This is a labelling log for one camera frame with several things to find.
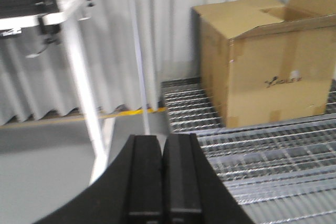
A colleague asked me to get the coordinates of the white standing desk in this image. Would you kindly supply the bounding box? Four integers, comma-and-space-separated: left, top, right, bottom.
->
1, 0, 109, 183

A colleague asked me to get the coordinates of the grey curtain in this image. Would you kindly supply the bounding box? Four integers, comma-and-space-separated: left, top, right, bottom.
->
0, 0, 302, 126

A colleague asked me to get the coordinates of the metal grating platform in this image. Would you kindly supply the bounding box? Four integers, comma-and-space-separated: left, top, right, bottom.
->
161, 78, 335, 223

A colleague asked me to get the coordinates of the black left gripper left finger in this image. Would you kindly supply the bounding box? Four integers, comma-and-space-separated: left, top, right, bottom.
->
38, 135, 163, 223

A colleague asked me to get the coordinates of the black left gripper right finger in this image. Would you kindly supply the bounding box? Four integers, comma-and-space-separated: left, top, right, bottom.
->
163, 134, 253, 223

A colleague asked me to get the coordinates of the open cardboard box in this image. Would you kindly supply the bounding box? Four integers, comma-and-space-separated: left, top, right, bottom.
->
193, 0, 335, 128

